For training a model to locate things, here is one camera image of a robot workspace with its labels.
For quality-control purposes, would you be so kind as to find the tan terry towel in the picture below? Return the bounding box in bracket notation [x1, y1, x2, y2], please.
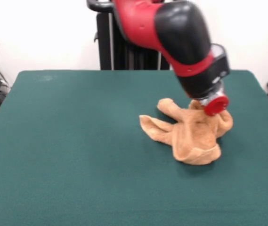
[139, 98, 234, 166]

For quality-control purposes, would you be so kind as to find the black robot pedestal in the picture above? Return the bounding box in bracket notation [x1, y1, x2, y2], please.
[86, 0, 174, 71]

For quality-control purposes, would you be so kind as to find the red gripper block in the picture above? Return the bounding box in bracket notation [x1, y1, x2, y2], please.
[203, 95, 230, 117]

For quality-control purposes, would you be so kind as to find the dark green table cloth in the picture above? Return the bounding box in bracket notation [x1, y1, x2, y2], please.
[0, 69, 268, 226]

